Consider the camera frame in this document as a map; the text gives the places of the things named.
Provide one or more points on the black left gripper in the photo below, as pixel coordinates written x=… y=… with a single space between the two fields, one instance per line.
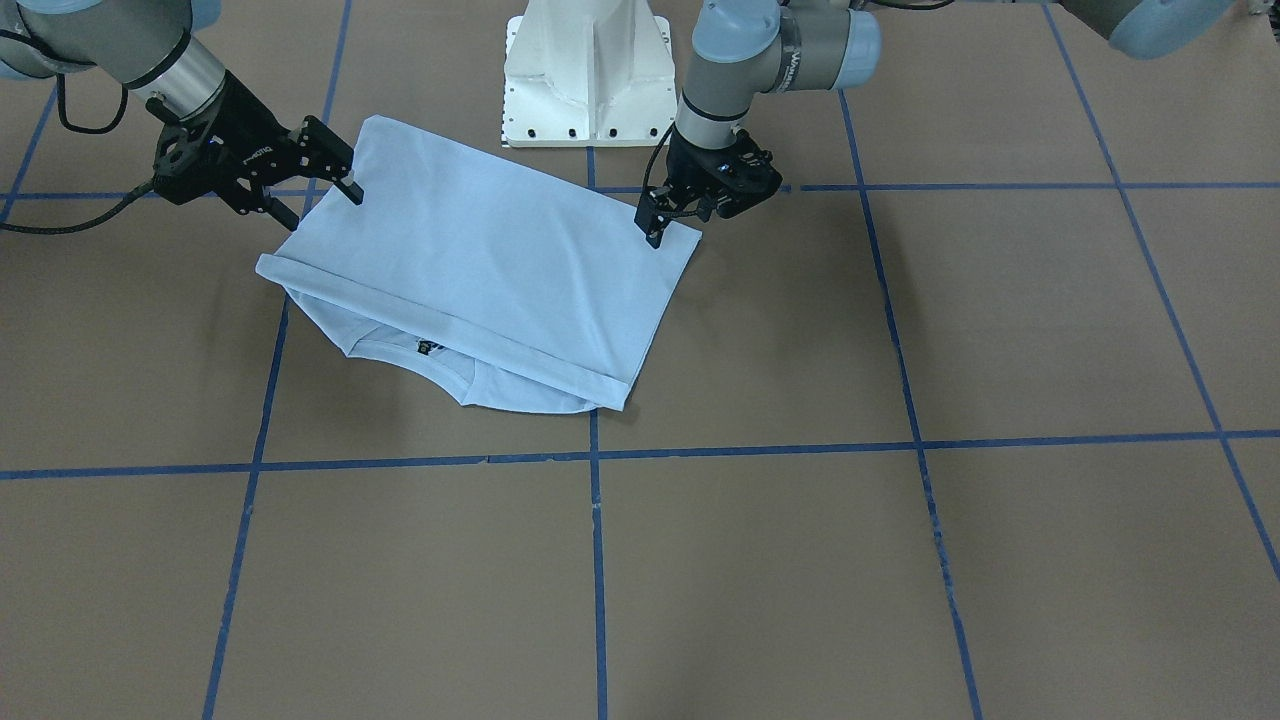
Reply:
x=688 y=158

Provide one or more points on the light blue t-shirt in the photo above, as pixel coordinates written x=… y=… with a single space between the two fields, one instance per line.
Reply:
x=504 y=286

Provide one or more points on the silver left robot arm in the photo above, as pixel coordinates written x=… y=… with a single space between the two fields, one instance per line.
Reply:
x=741 y=49

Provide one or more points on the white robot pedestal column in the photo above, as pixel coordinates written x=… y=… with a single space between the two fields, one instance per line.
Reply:
x=587 y=74

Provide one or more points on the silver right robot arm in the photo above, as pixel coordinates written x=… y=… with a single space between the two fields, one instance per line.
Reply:
x=150 y=48

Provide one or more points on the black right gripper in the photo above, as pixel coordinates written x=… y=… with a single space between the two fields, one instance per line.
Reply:
x=243 y=131

